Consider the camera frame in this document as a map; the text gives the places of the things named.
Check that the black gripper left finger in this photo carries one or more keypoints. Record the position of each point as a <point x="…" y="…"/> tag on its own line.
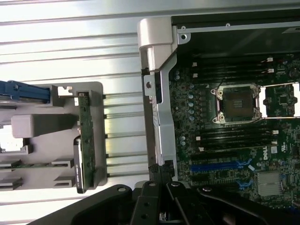
<point x="145" y="206"/>

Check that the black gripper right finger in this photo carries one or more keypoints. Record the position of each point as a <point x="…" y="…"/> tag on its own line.
<point x="187" y="206"/>

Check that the blue expansion slot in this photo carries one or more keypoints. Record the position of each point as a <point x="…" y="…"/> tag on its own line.
<point x="218" y="167"/>

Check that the black open PC case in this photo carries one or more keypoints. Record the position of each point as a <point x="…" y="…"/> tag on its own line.
<point x="164" y="131"/>

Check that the silver chipset heatsink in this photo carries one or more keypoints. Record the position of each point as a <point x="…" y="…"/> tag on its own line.
<point x="270" y="184"/>

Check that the CPU socket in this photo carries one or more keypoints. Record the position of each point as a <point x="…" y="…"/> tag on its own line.
<point x="236" y="104"/>

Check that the green motherboard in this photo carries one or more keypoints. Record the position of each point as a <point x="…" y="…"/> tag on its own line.
<point x="281" y="140"/>

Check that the grey parts rack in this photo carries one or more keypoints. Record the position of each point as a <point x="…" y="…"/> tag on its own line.
<point x="42" y="147"/>

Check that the metal socket cover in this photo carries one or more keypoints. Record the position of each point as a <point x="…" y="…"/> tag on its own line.
<point x="262" y="103"/>

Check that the silver CPU chip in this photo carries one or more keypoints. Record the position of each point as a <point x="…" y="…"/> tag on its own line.
<point x="9" y="140"/>

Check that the hard disk with blue carrier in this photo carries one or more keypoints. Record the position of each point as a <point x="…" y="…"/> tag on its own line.
<point x="25" y="90"/>

